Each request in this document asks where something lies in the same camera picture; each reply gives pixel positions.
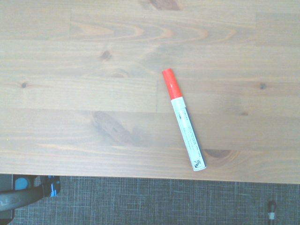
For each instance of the white marker with red cap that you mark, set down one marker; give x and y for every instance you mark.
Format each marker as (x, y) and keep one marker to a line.
(185, 124)

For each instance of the black clamp with blue parts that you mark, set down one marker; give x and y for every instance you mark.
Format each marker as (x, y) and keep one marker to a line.
(23, 194)

